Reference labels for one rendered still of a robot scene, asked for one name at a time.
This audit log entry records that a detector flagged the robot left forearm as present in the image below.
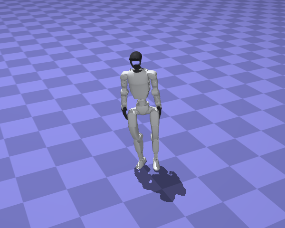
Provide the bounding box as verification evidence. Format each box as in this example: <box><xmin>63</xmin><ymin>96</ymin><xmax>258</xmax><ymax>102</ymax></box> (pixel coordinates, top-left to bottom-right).
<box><xmin>153</xmin><ymin>89</ymin><xmax>162</xmax><ymax>108</ymax></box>

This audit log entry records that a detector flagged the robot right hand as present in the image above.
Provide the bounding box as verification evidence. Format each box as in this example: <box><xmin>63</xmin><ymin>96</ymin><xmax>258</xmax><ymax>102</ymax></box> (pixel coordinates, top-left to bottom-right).
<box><xmin>122</xmin><ymin>107</ymin><xmax>128</xmax><ymax>120</ymax></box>

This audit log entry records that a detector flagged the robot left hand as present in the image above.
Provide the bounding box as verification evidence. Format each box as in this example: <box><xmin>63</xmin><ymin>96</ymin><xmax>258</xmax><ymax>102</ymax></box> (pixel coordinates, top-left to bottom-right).
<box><xmin>157</xmin><ymin>106</ymin><xmax>162</xmax><ymax>116</ymax></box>

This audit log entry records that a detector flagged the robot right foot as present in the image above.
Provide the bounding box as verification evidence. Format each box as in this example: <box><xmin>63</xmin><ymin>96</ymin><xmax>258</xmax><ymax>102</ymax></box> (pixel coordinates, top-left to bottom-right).
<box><xmin>136</xmin><ymin>157</ymin><xmax>146</xmax><ymax>169</ymax></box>

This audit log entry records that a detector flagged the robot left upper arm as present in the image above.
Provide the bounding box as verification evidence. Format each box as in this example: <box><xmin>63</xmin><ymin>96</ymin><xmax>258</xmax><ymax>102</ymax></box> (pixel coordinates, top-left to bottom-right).
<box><xmin>147</xmin><ymin>70</ymin><xmax>158</xmax><ymax>95</ymax></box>

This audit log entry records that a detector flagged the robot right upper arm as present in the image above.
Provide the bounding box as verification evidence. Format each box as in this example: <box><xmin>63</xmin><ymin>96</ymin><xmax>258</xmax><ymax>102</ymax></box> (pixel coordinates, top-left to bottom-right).
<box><xmin>120</xmin><ymin>71</ymin><xmax>129</xmax><ymax>96</ymax></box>

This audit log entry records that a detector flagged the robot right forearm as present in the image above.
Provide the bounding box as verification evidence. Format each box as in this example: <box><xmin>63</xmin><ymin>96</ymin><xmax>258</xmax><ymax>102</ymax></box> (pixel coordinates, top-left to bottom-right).
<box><xmin>121</xmin><ymin>95</ymin><xmax>127</xmax><ymax>109</ymax></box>

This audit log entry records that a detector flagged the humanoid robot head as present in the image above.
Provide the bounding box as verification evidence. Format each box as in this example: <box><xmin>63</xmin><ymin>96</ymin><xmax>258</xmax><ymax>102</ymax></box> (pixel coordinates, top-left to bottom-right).
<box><xmin>129</xmin><ymin>51</ymin><xmax>144</xmax><ymax>73</ymax></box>

